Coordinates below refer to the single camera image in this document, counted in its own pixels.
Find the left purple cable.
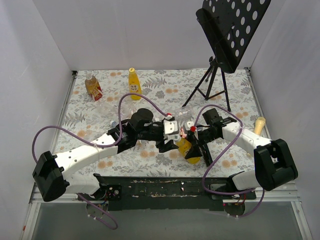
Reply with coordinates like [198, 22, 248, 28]
[31, 93, 173, 230]

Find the black front base bar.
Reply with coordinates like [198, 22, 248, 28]
[77, 176, 266, 212]

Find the beige cone object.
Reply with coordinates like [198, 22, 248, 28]
[253, 116, 266, 136]

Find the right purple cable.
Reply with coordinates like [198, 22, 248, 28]
[193, 104, 265, 218]

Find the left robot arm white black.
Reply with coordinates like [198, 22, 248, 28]
[32, 108, 179, 202]

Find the yellow honey pomelo bottle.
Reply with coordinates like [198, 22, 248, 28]
[175, 137, 201, 165]

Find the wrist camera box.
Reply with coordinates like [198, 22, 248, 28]
[163, 119, 180, 136]
[183, 121, 197, 133]

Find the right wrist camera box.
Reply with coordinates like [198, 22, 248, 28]
[183, 121, 197, 133]

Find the purple cable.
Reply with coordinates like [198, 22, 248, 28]
[193, 104, 265, 218]
[31, 93, 173, 230]

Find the brown tea bottle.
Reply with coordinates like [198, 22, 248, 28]
[84, 73, 103, 101]

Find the clear bottle far left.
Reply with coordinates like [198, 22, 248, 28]
[110, 121, 117, 128]

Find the black perforated music stand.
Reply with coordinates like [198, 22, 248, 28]
[191, 0, 271, 103]

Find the floral patterned table mat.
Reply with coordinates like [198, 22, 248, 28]
[53, 68, 259, 177]

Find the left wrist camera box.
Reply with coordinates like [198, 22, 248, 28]
[163, 119, 180, 136]

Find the clear bottle white cap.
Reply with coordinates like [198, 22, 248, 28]
[96, 102, 118, 121]

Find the tall yellow juice bottle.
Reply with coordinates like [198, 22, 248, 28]
[128, 67, 142, 95]

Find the clear bottle blue cap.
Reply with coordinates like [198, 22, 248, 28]
[120, 98, 138, 119]

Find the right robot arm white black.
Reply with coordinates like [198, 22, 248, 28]
[186, 108, 298, 199]

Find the red owl wooden block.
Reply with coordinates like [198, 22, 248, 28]
[179, 127, 188, 138]

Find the clear crushed plastic bottle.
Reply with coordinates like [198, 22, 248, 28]
[174, 105, 194, 123]

